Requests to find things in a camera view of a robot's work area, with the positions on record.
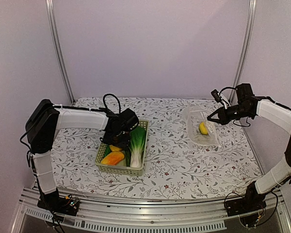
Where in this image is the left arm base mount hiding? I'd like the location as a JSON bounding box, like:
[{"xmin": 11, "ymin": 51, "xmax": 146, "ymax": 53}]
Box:
[{"xmin": 37, "ymin": 190, "xmax": 80, "ymax": 216}]

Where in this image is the aluminium frame post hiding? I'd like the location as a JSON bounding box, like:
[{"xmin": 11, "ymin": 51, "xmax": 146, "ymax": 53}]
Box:
[
  {"xmin": 45, "ymin": 0, "xmax": 75, "ymax": 103},
  {"xmin": 229, "ymin": 0, "xmax": 257, "ymax": 102}
]

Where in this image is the yellow lemon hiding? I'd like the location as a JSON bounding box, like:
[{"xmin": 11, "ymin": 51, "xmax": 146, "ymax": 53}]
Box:
[{"xmin": 198, "ymin": 121, "xmax": 209, "ymax": 135}]

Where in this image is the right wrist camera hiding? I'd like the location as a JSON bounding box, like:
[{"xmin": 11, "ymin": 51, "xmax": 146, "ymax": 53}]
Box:
[{"xmin": 211, "ymin": 89, "xmax": 231, "ymax": 109}]

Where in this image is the floral patterned table mat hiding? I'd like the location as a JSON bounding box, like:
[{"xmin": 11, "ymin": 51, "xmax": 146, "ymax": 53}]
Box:
[{"xmin": 51, "ymin": 97, "xmax": 261, "ymax": 200}]

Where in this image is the left aluminium frame post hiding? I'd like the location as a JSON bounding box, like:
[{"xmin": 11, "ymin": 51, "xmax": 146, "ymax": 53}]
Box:
[{"xmin": 45, "ymin": 0, "xmax": 75, "ymax": 103}]

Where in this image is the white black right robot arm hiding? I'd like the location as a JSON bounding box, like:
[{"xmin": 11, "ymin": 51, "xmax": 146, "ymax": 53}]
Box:
[{"xmin": 207, "ymin": 83, "xmax": 291, "ymax": 212}]

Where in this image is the clear zip top bag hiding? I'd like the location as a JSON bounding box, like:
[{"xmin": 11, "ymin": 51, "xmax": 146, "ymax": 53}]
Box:
[{"xmin": 182, "ymin": 106, "xmax": 221, "ymax": 147}]

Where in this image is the white green bok choy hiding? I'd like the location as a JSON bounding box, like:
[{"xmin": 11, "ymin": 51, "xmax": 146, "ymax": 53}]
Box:
[{"xmin": 129, "ymin": 126, "xmax": 146, "ymax": 168}]

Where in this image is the yellow starfruit piece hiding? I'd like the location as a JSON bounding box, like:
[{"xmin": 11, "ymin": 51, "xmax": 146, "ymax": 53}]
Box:
[{"xmin": 109, "ymin": 145, "xmax": 123, "ymax": 152}]

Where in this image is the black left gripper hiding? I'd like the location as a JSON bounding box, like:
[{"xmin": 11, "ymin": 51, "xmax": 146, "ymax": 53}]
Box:
[{"xmin": 103, "ymin": 130, "xmax": 131, "ymax": 150}]

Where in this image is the dark green cucumber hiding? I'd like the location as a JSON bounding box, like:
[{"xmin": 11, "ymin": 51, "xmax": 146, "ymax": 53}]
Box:
[{"xmin": 124, "ymin": 150, "xmax": 131, "ymax": 167}]

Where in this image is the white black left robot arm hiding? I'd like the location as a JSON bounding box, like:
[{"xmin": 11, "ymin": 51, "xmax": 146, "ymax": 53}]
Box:
[{"xmin": 24, "ymin": 99, "xmax": 139, "ymax": 211}]

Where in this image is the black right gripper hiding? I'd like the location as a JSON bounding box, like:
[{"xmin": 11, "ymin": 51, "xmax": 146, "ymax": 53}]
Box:
[{"xmin": 208, "ymin": 103, "xmax": 253, "ymax": 125}]

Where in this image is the aluminium front rail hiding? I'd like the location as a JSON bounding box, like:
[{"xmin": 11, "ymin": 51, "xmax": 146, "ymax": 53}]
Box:
[{"xmin": 11, "ymin": 187, "xmax": 291, "ymax": 233}]

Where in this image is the right aluminium frame post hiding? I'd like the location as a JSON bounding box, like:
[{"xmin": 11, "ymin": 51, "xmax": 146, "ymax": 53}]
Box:
[{"xmin": 229, "ymin": 0, "xmax": 257, "ymax": 102}]

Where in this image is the pale green plastic basket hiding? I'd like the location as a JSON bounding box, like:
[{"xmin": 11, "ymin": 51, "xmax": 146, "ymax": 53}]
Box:
[{"xmin": 95, "ymin": 120, "xmax": 149, "ymax": 176}]

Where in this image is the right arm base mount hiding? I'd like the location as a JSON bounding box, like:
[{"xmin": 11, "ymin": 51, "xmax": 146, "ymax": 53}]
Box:
[{"xmin": 224, "ymin": 182, "xmax": 266, "ymax": 216}]

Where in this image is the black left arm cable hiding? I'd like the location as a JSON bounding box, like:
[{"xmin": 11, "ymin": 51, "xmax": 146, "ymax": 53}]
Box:
[{"xmin": 102, "ymin": 93, "xmax": 122, "ymax": 115}]

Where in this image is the light green cucumber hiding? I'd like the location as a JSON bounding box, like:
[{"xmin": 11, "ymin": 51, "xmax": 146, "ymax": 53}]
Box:
[{"xmin": 103, "ymin": 145, "xmax": 112, "ymax": 158}]

